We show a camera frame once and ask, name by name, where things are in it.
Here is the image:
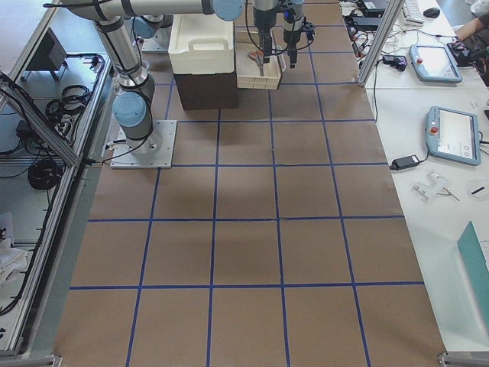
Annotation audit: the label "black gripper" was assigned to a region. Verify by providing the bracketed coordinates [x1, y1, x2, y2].
[283, 10, 303, 69]
[254, 8, 276, 63]

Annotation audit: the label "white drawer handle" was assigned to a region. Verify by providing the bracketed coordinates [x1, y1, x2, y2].
[275, 46, 287, 73]

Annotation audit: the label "grey orange handled scissors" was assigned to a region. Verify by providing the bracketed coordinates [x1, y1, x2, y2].
[248, 50, 264, 76]

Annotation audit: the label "wooden drawer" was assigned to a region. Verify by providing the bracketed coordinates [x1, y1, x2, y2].
[235, 28, 286, 90]

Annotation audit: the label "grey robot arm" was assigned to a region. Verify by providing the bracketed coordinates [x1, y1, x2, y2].
[134, 1, 315, 68]
[56, 1, 247, 154]

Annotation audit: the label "white plastic tray box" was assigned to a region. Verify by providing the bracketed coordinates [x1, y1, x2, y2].
[168, 14, 235, 75]

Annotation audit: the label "blue teach pendant far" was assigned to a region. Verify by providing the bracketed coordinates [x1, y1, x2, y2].
[409, 44, 462, 83]

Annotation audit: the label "blue teach pendant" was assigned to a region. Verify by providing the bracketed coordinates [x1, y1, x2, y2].
[426, 106, 481, 166]
[409, 44, 462, 83]

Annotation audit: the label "black computer mouse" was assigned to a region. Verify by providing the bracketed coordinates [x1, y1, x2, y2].
[423, 8, 441, 19]

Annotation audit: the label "black power adapter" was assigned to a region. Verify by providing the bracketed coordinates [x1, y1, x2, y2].
[390, 154, 420, 171]

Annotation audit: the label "blue teach pendant near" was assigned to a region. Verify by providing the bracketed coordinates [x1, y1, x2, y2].
[426, 106, 481, 166]

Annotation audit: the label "teal laptop lid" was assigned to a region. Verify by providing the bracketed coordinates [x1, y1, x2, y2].
[457, 222, 488, 298]

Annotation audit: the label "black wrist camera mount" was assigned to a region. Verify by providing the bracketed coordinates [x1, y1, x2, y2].
[301, 16, 315, 43]

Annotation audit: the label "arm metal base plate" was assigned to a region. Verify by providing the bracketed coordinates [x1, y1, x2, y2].
[109, 120, 177, 169]
[141, 37, 170, 54]

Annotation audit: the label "aluminium frame post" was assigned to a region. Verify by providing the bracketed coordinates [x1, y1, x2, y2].
[357, 0, 403, 87]

